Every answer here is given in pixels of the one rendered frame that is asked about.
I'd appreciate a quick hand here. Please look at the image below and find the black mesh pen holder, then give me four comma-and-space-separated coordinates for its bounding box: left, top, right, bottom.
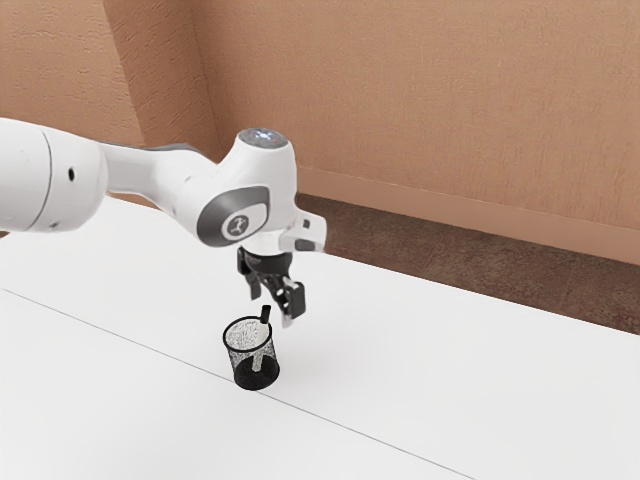
221, 314, 282, 392

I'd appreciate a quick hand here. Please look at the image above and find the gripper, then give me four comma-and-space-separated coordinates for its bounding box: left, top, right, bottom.
235, 246, 307, 330

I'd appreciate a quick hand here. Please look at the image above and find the white pen with black cap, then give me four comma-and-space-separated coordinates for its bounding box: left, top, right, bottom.
252, 304, 272, 375

